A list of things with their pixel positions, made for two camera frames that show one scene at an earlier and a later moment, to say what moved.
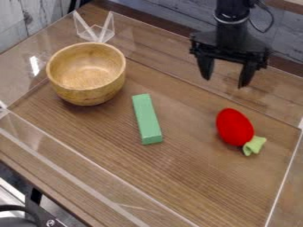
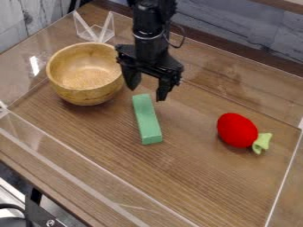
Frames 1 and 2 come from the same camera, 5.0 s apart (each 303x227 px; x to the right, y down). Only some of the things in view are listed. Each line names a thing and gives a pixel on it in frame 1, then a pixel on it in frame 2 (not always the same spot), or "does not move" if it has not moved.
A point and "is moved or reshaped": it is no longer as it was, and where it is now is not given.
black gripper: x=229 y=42 to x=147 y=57
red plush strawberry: x=237 y=130 is moved or reshaped
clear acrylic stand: x=95 y=33 does not move
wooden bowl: x=87 y=72 does not move
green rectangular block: x=147 y=119 does not move
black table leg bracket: x=37 y=214 does not move
